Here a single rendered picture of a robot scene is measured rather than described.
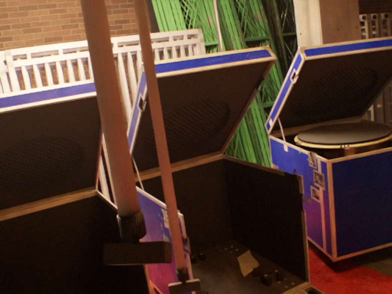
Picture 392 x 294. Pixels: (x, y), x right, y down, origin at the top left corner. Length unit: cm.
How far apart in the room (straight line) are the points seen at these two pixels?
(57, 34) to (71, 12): 31
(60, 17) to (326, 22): 295
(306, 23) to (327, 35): 25
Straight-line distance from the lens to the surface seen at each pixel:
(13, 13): 507
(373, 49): 348
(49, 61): 390
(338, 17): 465
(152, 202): 273
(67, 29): 518
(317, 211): 341
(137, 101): 256
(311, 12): 448
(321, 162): 316
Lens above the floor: 179
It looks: 12 degrees down
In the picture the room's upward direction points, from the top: 8 degrees counter-clockwise
